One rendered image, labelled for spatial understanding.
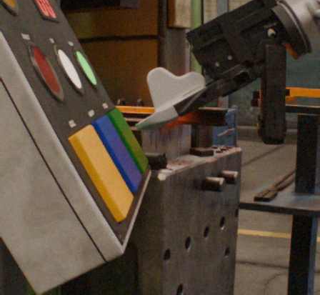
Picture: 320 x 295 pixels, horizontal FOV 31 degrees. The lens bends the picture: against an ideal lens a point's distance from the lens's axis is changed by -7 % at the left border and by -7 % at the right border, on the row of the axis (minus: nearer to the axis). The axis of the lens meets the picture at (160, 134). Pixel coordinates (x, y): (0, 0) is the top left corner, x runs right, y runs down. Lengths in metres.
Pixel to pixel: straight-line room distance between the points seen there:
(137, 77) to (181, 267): 0.53
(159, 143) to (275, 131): 0.47
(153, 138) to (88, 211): 0.66
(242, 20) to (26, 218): 0.35
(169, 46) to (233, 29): 0.80
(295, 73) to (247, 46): 8.18
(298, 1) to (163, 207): 0.48
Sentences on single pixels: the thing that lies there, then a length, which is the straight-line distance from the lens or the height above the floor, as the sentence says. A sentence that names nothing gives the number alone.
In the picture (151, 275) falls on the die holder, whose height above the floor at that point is 0.73.
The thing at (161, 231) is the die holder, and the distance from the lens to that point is 1.02.
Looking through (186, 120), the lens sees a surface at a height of 0.99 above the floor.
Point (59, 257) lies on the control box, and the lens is 0.44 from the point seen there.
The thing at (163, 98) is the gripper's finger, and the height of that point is 1.06.
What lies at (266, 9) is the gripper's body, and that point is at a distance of 0.67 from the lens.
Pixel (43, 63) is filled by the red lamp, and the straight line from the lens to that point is 0.49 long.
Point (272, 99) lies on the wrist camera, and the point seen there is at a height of 1.06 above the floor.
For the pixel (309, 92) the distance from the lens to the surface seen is 1.70.
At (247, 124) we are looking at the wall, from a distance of 9.09.
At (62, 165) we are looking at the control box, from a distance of 0.42.
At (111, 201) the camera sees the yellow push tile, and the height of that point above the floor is 0.99.
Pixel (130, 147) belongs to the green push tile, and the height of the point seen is 1.00.
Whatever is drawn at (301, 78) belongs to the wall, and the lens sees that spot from 8.82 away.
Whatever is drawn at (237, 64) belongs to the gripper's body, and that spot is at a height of 1.10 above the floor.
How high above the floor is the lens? 1.09
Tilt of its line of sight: 7 degrees down
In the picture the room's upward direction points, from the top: straight up
